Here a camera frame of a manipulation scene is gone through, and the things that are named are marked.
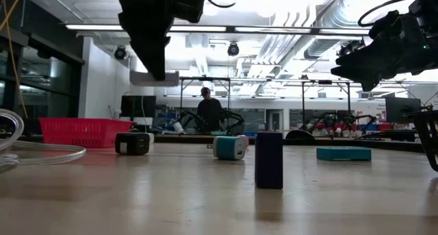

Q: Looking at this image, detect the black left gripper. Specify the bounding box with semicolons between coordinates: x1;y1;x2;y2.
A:
116;0;206;81

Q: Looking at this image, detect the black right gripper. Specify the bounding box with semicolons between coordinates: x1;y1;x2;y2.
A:
331;10;424;92

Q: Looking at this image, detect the teal box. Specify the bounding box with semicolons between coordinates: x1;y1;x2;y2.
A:
315;146;372;162

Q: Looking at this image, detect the black charger cube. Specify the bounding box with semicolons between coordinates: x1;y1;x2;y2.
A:
114;132;151;156

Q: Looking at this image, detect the teal and white charger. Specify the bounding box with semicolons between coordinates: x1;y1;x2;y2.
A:
206;135;248;161

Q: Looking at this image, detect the dark blue box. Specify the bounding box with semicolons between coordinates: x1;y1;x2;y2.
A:
255;131;284;190

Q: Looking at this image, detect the black ceiling device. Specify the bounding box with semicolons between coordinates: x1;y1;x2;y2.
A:
337;39;366;58

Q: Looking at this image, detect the overhead light bar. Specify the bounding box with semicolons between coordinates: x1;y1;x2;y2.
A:
64;23;372;36

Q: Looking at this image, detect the black monitor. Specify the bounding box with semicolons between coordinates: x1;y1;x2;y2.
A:
385;97;422;123
120;95;157;119

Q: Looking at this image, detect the person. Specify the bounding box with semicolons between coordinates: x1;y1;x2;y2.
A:
196;86;223;132

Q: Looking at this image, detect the red plastic basket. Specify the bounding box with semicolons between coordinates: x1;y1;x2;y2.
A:
38;117;133;149

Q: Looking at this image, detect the black metal station frame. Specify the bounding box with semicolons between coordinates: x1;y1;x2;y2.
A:
179;76;232;133
300;79;352;132

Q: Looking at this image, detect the silver ventilation duct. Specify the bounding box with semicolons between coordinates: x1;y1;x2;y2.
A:
302;0;377;60

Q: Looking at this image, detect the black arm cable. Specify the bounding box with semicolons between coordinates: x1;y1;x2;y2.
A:
204;0;237;9

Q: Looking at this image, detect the black table frame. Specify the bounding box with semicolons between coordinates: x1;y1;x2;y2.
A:
0;134;425;153

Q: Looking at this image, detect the clear lamp cable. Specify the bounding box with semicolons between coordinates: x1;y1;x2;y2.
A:
0;108;87;174

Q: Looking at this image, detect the yellow cable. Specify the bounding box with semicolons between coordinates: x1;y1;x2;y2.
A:
0;0;29;119

